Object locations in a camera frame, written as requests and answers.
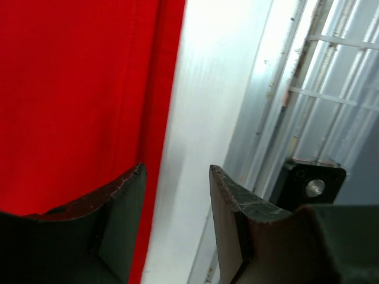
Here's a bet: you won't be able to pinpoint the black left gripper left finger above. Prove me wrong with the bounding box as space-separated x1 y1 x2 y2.
1 164 147 283

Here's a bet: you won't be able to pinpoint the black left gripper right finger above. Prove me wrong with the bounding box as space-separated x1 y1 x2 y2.
209 165 378 283

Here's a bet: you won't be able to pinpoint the red trousers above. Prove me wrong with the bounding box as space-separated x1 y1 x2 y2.
1 1 185 283

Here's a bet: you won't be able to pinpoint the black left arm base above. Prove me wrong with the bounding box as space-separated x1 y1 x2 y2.
269 160 346 212

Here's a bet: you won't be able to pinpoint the aluminium frame rail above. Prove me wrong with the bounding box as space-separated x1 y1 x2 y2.
186 0 379 284

